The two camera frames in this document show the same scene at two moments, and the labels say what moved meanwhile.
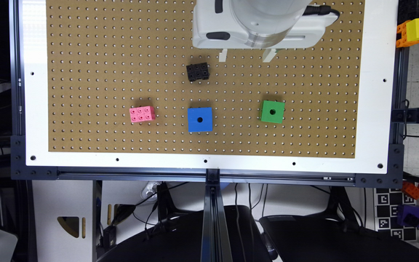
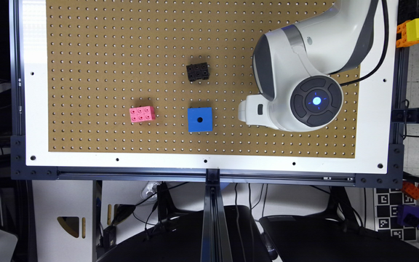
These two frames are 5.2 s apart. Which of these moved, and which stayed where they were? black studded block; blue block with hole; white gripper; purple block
Moved: white gripper
Stayed: black studded block; blue block with hole; purple block
